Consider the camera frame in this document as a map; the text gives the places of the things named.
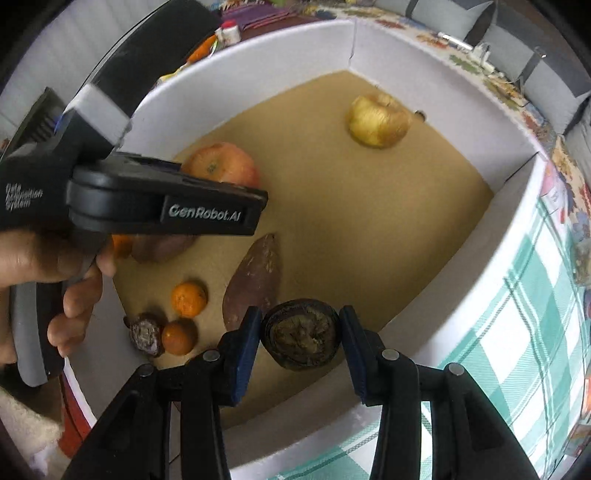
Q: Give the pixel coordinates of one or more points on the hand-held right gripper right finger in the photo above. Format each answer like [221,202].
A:
[356,357]

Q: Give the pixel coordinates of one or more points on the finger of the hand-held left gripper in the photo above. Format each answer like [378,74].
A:
[212,212]

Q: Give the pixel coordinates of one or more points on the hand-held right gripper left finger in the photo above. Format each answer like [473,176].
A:
[244,350]

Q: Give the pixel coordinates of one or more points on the bright orange mandarin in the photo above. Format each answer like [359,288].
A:
[123,245]
[189,299]

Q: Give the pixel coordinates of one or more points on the large orange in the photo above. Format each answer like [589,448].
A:
[221,161]

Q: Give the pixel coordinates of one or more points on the dark mangosteen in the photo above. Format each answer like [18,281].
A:
[302,332]
[147,333]

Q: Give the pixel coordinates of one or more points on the sweet potato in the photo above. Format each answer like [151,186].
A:
[157,249]
[256,277]

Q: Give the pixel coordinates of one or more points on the small dark orange mandarin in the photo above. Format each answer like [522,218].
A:
[179,337]

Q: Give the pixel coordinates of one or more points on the white box with brown bottom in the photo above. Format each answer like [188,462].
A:
[461,258]

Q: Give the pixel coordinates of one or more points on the yellow apple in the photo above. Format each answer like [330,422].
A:
[378,120]

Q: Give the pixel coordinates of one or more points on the person's left hand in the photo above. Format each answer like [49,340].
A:
[32,256]

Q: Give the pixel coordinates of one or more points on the teal checked tablecloth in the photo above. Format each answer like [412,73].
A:
[508,323]

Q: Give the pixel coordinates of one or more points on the orange toy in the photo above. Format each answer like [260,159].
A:
[203,47]

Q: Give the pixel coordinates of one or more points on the white bottle with red cap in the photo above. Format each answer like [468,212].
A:
[229,33]

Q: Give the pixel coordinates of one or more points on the purple striped cloth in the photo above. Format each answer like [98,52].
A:
[258,11]

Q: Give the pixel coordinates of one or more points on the cream fluffy rug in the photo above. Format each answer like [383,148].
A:
[23,434]

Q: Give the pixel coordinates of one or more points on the silver metal tube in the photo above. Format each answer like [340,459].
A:
[455,39]

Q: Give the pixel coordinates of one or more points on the white power adapter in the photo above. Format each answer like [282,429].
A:
[483,53]

